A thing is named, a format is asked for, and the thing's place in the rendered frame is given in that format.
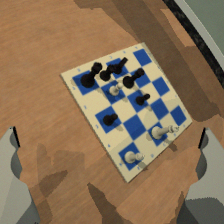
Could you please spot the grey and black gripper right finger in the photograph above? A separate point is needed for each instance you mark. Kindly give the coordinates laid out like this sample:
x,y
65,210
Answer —
x,y
204,202

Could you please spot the blue and cream chessboard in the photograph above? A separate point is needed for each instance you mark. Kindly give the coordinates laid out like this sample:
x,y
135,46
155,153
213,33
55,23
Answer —
x,y
131,131

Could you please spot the white pawn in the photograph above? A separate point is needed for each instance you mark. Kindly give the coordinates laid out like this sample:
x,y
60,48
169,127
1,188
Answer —
x,y
114,89

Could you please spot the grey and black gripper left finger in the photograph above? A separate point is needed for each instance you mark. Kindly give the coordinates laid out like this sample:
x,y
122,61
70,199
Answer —
x,y
16,203

